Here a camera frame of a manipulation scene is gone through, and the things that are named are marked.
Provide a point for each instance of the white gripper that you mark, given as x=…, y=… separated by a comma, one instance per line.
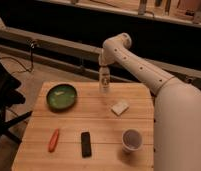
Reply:
x=103, y=60

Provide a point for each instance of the white plastic bottle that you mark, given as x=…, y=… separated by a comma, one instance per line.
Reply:
x=104, y=79

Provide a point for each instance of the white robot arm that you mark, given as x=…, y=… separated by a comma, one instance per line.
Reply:
x=177, y=107

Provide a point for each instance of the beige sponge block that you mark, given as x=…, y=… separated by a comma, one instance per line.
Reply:
x=120, y=107

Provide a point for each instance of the green bowl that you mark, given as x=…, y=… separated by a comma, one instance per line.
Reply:
x=61, y=97

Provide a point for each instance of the wooden table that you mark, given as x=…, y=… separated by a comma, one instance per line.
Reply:
x=92, y=113

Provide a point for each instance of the black rectangular block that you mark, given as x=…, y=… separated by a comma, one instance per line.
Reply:
x=86, y=144

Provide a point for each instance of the white paper cup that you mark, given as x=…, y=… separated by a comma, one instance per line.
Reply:
x=131, y=141

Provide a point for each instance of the orange carrot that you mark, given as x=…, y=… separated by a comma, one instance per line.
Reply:
x=53, y=141

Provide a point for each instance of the black chair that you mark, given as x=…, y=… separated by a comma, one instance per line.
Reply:
x=8, y=97

